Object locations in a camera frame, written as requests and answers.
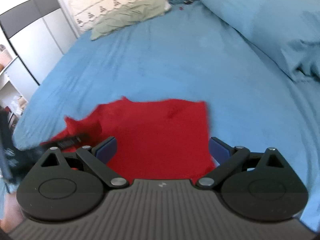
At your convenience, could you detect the white wardrobe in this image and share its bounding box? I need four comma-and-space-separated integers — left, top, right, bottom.
1, 0, 77, 100

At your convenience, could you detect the blue bed sheet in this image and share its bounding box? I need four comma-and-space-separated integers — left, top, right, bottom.
13, 1, 319, 231

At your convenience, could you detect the red cloth garment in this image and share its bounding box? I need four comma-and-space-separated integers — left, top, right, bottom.
51, 98, 215, 181

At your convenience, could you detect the sage green pillow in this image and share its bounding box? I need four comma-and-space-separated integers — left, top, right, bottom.
91, 0, 171, 41

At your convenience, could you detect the blue duvet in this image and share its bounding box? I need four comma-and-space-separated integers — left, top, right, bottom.
200, 0, 319, 81

